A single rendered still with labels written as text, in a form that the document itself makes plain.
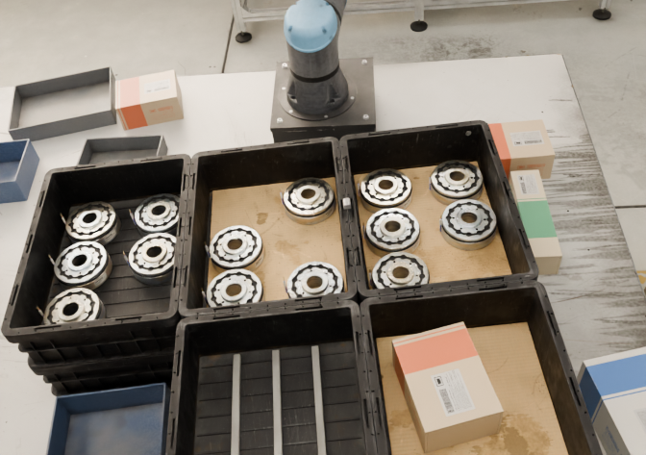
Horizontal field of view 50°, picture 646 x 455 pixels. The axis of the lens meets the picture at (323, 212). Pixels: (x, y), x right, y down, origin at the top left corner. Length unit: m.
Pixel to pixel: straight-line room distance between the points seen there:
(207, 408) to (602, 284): 0.80
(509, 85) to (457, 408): 1.05
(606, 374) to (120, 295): 0.87
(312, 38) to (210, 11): 2.17
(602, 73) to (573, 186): 1.55
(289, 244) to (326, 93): 0.44
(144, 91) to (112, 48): 1.70
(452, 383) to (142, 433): 0.58
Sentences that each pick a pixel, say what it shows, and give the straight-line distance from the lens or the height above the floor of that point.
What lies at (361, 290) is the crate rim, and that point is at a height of 0.93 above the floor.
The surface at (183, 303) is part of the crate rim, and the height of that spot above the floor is 0.93.
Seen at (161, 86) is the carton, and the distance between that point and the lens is 1.90.
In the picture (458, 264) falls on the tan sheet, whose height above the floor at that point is 0.83.
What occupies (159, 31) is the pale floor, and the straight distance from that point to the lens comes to 3.62.
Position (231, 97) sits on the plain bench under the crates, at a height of 0.70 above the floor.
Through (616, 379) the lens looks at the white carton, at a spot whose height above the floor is 0.79.
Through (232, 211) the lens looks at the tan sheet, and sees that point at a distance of 1.44.
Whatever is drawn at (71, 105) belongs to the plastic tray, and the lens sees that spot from 2.07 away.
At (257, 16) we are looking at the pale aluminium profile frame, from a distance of 3.35.
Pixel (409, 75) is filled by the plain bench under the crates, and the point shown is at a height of 0.70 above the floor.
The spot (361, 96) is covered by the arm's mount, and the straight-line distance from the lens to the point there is 1.70.
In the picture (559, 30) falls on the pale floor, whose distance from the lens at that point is 3.40.
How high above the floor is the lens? 1.87
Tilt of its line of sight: 48 degrees down
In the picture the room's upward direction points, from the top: 8 degrees counter-clockwise
